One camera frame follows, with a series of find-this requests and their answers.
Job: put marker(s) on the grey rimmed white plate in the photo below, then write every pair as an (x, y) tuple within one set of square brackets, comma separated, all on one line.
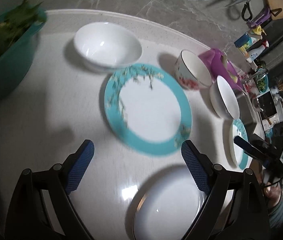
[(169, 207)]

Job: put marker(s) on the teal basin with greens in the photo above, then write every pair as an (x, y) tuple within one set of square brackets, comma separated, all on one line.
[(18, 28)]

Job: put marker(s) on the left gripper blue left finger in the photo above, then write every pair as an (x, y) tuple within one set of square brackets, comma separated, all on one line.
[(76, 165)]

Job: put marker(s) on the chopstick holder with chopsticks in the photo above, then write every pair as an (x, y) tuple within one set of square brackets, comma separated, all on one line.
[(278, 87)]

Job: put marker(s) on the yellow dish soap bottle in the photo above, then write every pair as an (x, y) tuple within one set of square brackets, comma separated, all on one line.
[(255, 34)]

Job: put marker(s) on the small white bowl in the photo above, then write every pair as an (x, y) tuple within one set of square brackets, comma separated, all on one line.
[(105, 47)]

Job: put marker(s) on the large white bowl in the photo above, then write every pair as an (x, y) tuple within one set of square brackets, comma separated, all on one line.
[(224, 100)]

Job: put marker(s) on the person's right hand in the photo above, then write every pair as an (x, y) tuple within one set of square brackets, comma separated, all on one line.
[(273, 193)]

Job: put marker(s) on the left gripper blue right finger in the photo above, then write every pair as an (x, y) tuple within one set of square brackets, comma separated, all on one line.
[(199, 166)]

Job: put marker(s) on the blue cup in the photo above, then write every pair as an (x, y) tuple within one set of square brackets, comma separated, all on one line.
[(243, 43)]

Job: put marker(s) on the purple plastic basin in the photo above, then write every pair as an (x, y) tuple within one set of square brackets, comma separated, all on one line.
[(218, 64)]

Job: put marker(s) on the purple peeler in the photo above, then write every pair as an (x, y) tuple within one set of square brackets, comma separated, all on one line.
[(263, 15)]

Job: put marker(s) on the teal colander with greens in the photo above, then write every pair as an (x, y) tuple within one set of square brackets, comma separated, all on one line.
[(262, 84)]

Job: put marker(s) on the floral patterned ceramic bowl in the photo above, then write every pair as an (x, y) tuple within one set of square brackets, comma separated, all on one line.
[(190, 72)]

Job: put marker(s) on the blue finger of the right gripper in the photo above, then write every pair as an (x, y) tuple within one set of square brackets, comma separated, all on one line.
[(248, 148)]

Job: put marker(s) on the white spray bottle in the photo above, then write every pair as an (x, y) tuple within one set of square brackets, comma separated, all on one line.
[(254, 53)]

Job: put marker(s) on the small teal floral plate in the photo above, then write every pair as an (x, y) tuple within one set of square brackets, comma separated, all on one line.
[(147, 109)]

